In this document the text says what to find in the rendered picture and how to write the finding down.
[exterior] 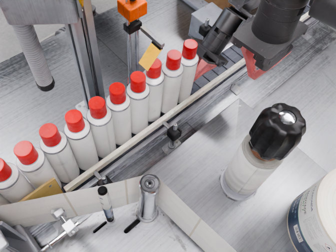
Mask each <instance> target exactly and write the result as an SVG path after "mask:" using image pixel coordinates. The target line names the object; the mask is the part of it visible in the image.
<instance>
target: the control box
mask: <svg viewBox="0 0 336 252"><path fill-rule="evenodd" d="M83 6H84V0H0V7H1V10H2V12H3V14H4V16H5V19H6V21H7V23H8V24H9V25H11V26H14V25H55V24H77V23H78V22H79V18H83V12H84V8H83Z"/></svg>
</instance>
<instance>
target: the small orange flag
mask: <svg viewBox="0 0 336 252"><path fill-rule="evenodd" d="M162 49H163V48H160V47H159V46H158V45H157V44H155V43H154V42H153V41H152V42H151V44H150V45H149V47H148V48H147V50H146V52H145V53H144V55H143V56H142V58H141V59H140V61H139V62H138V63H139V64H140V65H141V66H142V67H144V68H145V69H146V70H147V71H148V70H149V69H150V67H151V66H152V64H153V63H154V61H155V60H156V58H157V57H158V55H159V54H160V52H161V51H162Z"/></svg>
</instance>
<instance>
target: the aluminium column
mask: <svg viewBox="0 0 336 252"><path fill-rule="evenodd" d="M83 9H84V12H83V17H84V22H85V27H86V32H87V37H88V43H89V49H90V55H91V61H92V68H93V76H94V82H95V88H96V92H97V96H99V97H102V98H104V100H105V104H106V97H105V90H104V83H103V77H102V70H101V63H100V57H99V50H98V43H97V37H96V30H95V23H94V17H93V10H92V3H91V0H83ZM64 25H65V29H66V33H67V37H68V41H69V45H70V49H71V53H72V56H73V60H74V64H75V68H76V72H77V76H78V80H79V84H80V88H81V92H82V96H83V100H84V104H85V107H86V108H87V110H89V100H90V99H91V98H92V97H96V93H95V88H94V83H93V78H92V72H91V66H90V60H89V54H88V48H87V43H86V37H85V32H84V27H83V23H82V18H79V21H78V23H76V24H64ZM106 106H107V104H106Z"/></svg>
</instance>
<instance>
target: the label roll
mask: <svg viewBox="0 0 336 252"><path fill-rule="evenodd" d="M287 230H288V234H289V238H290V240H291V242H292V245H293V246H294V248H295V250H296V251H297V252H336V168H335V169H334V170H332V171H330V172H329V173H328V174H326V175H325V176H324V177H322V178H321V179H320V180H318V181H317V182H316V183H314V184H313V185H312V186H310V187H309V188H308V189H306V190H305V191H304V192H302V193H301V194H300V195H298V196H297V197H296V198H295V199H294V200H293V202H292V203H291V205H290V207H289V210H288V213H287Z"/></svg>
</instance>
